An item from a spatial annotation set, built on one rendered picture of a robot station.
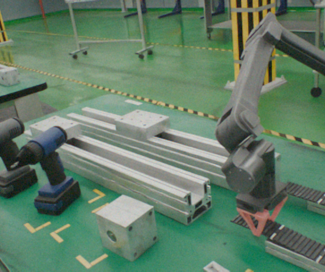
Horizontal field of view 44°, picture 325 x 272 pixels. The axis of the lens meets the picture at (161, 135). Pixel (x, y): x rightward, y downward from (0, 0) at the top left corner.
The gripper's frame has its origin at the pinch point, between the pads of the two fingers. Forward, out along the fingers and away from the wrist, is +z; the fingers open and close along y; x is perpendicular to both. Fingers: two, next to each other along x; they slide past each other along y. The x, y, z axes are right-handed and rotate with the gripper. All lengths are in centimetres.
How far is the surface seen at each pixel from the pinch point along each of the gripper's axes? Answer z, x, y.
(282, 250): 2.1, 6.1, 2.5
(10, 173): -3, -73, 24
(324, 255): 1.0, 13.8, 0.1
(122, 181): -1.0, -41.1, 5.8
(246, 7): 3, -198, -286
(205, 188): -1.5, -18.4, -2.9
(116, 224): -5.0, -22.0, 22.6
